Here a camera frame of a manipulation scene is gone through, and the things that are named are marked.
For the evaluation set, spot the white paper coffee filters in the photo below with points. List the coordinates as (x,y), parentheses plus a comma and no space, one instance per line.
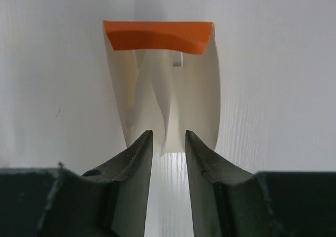
(168,92)

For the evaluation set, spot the orange coffee filter holder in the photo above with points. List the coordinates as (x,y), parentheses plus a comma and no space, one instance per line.
(187,37)

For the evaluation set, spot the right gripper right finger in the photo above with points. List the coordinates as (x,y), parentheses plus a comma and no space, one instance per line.
(229,201)

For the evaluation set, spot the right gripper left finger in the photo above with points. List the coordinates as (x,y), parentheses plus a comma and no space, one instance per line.
(108,200)

